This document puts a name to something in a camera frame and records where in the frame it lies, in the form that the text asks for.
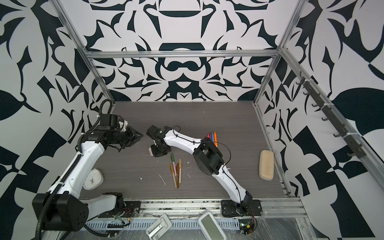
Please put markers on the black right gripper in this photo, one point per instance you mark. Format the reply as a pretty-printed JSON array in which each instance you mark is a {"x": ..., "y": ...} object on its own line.
[{"x": 157, "y": 154}]

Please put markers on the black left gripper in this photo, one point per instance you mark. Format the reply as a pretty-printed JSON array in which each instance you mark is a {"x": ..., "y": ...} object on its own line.
[{"x": 132, "y": 134}]

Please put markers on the tan marker pen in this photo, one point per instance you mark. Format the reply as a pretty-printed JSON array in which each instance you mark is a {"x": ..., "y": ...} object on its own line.
[{"x": 173, "y": 175}]

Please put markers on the brown marker pen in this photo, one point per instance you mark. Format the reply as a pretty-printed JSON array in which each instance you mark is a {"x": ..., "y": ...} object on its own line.
[{"x": 177, "y": 175}]

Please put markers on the orange highlighter pen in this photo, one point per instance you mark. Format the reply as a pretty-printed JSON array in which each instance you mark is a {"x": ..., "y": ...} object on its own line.
[{"x": 215, "y": 138}]

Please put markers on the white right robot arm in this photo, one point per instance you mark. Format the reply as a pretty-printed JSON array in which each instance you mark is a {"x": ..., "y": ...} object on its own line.
[{"x": 207, "y": 156}]

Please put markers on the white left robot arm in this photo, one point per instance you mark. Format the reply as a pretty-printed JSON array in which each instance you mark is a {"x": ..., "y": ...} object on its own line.
[{"x": 60, "y": 208}]

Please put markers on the green cap pink marker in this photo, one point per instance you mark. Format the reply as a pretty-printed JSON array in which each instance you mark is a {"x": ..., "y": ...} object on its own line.
[{"x": 174, "y": 163}]

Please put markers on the white handheld device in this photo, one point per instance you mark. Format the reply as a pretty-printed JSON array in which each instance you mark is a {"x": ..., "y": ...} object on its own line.
[{"x": 159, "y": 227}]

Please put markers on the grey screen device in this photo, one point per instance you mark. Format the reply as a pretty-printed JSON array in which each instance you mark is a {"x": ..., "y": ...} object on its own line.
[{"x": 210, "y": 227}]

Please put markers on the beige sponge block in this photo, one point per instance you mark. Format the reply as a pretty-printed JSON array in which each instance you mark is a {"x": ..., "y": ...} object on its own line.
[{"x": 266, "y": 165}]

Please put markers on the small circuit board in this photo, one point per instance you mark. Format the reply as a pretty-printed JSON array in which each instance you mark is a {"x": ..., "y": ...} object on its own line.
[{"x": 247, "y": 226}]

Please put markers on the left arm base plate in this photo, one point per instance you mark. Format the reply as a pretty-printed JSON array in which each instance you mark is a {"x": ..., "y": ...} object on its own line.
[{"x": 129, "y": 209}]

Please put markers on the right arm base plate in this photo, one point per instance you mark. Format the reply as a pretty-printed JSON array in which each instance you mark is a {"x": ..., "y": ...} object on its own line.
[{"x": 230, "y": 209}]

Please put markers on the black wall hook rail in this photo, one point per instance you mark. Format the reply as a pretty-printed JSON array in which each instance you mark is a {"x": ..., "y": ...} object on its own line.
[{"x": 333, "y": 115}]

